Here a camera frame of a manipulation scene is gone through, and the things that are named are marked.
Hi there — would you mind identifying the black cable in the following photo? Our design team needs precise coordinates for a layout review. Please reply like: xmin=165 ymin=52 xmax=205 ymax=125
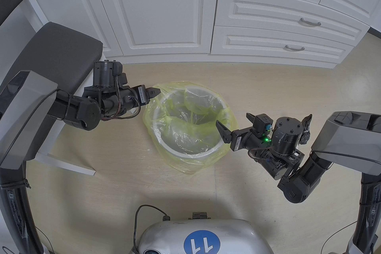
xmin=324 ymin=219 xmax=359 ymax=253
xmin=34 ymin=226 xmax=55 ymax=254
xmin=133 ymin=205 xmax=171 ymax=253

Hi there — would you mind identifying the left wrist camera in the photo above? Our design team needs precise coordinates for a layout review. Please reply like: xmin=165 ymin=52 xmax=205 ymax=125
xmin=114 ymin=63 xmax=129 ymax=88

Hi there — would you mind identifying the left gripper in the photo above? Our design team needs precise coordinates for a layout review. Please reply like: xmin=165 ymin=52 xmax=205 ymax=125
xmin=119 ymin=85 xmax=149 ymax=112

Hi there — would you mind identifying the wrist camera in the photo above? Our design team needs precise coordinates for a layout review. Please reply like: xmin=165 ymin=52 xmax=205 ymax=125
xmin=252 ymin=114 xmax=273 ymax=133
xmin=114 ymin=63 xmax=129 ymax=88

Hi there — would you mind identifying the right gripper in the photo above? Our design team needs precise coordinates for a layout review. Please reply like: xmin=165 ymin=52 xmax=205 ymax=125
xmin=216 ymin=113 xmax=273 ymax=153

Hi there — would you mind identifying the yellow plastic bag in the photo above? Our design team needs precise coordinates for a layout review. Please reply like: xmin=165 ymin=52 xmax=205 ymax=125
xmin=142 ymin=80 xmax=237 ymax=175

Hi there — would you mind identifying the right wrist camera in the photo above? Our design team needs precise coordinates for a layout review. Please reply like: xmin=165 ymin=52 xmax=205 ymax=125
xmin=252 ymin=114 xmax=273 ymax=133

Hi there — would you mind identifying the white trash bin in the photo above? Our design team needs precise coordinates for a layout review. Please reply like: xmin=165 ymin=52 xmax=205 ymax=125
xmin=154 ymin=86 xmax=230 ymax=160

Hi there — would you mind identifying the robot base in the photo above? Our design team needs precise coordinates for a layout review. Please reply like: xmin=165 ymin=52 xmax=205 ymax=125
xmin=138 ymin=212 xmax=273 ymax=254

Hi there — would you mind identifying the white chair grey seat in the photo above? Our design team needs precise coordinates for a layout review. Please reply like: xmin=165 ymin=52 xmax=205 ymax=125
xmin=0 ymin=0 xmax=104 ymax=176

